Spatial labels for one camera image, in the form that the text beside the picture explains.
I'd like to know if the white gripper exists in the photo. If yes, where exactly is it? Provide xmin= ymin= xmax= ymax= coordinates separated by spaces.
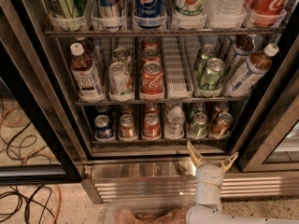
xmin=187 ymin=141 xmax=238 ymax=187

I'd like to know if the orange soda can front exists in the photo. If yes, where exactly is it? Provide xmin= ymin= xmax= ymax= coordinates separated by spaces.
xmin=211 ymin=112 xmax=234 ymax=135

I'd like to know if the orange soda can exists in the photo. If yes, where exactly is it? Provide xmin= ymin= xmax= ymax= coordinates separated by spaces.
xmin=211 ymin=112 xmax=234 ymax=135
xmin=209 ymin=101 xmax=229 ymax=122

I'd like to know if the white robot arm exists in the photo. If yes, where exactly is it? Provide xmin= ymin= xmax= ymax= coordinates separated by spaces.
xmin=185 ymin=141 xmax=299 ymax=224

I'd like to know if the green can bottom front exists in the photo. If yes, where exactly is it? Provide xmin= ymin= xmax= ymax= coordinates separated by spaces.
xmin=189 ymin=112 xmax=207 ymax=137

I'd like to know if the orange soda can rear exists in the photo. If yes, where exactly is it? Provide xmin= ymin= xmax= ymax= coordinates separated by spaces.
xmin=209 ymin=101 xmax=229 ymax=122

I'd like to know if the green can bottom rear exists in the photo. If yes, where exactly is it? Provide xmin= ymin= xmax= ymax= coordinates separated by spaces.
xmin=188 ymin=102 xmax=206 ymax=119

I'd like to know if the right glass fridge door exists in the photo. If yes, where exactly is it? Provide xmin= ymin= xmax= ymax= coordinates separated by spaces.
xmin=234 ymin=5 xmax=299 ymax=172

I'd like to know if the glass fridge door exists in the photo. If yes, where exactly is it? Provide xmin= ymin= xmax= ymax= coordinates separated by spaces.
xmin=0 ymin=0 xmax=85 ymax=185
xmin=234 ymin=5 xmax=299 ymax=172

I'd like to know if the red can bottom front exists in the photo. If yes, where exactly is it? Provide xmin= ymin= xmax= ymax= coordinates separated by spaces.
xmin=143 ymin=113 xmax=160 ymax=138

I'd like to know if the green can middle front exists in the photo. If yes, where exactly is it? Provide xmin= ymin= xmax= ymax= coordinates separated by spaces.
xmin=198 ymin=58 xmax=225 ymax=91

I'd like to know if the red can bottom rear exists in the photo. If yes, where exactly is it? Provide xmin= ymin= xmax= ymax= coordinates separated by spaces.
xmin=144 ymin=103 xmax=160 ymax=115

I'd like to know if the gold can bottom front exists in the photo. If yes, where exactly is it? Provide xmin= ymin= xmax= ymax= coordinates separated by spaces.
xmin=120 ymin=115 xmax=136 ymax=139

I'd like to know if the gold can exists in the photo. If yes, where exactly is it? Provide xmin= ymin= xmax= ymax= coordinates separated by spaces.
xmin=121 ymin=104 xmax=135 ymax=116
xmin=120 ymin=115 xmax=136 ymax=139

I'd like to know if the steel fridge base grille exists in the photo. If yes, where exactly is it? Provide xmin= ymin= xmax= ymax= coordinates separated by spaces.
xmin=81 ymin=157 xmax=299 ymax=203

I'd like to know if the gold can bottom rear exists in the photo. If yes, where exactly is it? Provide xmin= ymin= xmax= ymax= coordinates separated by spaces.
xmin=121 ymin=104 xmax=135 ymax=116

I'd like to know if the red coca-cola can front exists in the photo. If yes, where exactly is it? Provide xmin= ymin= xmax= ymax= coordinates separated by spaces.
xmin=141 ymin=62 xmax=164 ymax=95

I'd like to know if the red coca-cola can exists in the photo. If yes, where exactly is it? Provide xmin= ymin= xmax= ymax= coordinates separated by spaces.
xmin=141 ymin=62 xmax=164 ymax=95
xmin=142 ymin=36 xmax=160 ymax=49
xmin=142 ymin=48 xmax=161 ymax=63

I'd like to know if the green can middle rear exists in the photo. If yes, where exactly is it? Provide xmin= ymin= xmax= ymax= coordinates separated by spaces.
xmin=193 ymin=44 xmax=216 ymax=77

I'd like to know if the blue pepsi can bottom front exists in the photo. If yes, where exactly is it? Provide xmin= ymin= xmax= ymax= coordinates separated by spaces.
xmin=94 ymin=115 xmax=114 ymax=139

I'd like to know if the empty white shelf tray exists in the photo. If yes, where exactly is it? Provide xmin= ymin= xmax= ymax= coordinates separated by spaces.
xmin=162 ymin=36 xmax=193 ymax=99

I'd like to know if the white 7up can front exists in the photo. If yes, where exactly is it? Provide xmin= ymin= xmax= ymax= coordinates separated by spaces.
xmin=108 ymin=62 xmax=133 ymax=96

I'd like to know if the white 7up can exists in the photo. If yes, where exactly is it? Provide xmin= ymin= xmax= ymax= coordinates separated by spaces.
xmin=108 ymin=62 xmax=133 ymax=96
xmin=112 ymin=47 xmax=132 ymax=66

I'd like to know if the blue can bottom rear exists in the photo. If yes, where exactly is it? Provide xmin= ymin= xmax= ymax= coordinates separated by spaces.
xmin=95 ymin=105 xmax=111 ymax=116

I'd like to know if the red coca-cola can middle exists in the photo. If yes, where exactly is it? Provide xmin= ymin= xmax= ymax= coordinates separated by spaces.
xmin=142 ymin=48 xmax=161 ymax=63

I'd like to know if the red coca-cola can rear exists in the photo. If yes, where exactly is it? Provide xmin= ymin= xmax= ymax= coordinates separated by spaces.
xmin=142 ymin=36 xmax=160 ymax=49

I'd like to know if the white 7up can rear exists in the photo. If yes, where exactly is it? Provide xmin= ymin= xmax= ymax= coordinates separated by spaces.
xmin=112 ymin=47 xmax=132 ymax=66

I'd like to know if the pepsi can top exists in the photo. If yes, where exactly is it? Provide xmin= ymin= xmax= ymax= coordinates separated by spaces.
xmin=135 ymin=0 xmax=163 ymax=18

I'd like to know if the left glass fridge door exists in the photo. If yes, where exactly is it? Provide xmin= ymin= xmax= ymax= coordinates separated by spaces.
xmin=0 ymin=0 xmax=85 ymax=185

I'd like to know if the red bull can top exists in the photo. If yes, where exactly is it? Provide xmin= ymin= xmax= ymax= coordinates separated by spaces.
xmin=96 ymin=0 xmax=123 ymax=19

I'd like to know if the tea bottle right front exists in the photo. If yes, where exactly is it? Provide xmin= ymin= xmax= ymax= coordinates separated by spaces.
xmin=224 ymin=43 xmax=279 ymax=97

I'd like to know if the clear plastic food container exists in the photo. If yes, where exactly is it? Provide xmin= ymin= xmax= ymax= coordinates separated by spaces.
xmin=104 ymin=196 xmax=194 ymax=224

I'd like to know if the tea bottle right rear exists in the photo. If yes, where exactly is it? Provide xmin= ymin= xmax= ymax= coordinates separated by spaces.
xmin=225 ymin=35 xmax=256 ymax=78

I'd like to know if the iced tea bottle left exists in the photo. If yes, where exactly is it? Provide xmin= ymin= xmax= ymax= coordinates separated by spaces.
xmin=70 ymin=43 xmax=103 ymax=103

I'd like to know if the coca-cola bottle top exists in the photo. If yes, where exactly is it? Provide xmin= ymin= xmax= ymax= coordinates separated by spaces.
xmin=244 ymin=0 xmax=288 ymax=28

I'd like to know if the black floor cable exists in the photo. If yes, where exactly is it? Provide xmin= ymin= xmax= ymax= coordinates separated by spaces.
xmin=0 ymin=98 xmax=56 ymax=224

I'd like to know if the orange floor cable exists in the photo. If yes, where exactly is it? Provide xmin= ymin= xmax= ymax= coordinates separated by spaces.
xmin=0 ymin=105 xmax=62 ymax=224

